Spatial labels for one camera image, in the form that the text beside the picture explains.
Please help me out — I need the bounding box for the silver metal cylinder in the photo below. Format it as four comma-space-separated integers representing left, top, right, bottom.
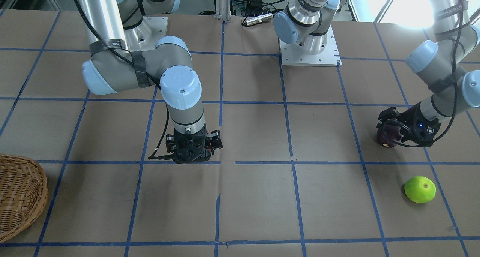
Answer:
244, 13, 274, 27

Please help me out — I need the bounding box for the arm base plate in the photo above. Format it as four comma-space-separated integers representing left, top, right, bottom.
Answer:
278, 26, 342, 67
124, 17, 168, 51

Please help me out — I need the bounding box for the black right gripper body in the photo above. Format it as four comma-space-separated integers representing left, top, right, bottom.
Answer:
166, 130, 223, 164

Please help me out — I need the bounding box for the black power adapter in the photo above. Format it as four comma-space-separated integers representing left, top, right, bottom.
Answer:
247, 0, 263, 11

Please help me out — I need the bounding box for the green apple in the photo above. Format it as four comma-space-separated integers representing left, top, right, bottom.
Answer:
403, 176, 437, 203

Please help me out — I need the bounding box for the wicker basket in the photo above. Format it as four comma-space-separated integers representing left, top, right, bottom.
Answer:
0, 154, 48, 243

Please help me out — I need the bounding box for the aluminium frame post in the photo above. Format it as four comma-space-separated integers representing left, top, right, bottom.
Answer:
214, 0, 231, 23

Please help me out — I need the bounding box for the dark purple apple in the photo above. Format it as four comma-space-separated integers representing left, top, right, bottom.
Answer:
376, 124, 402, 148

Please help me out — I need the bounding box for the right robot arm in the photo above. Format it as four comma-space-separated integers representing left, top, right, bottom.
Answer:
74, 0, 223, 164

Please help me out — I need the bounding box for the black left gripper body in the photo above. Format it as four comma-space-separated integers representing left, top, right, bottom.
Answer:
378, 104, 441, 147

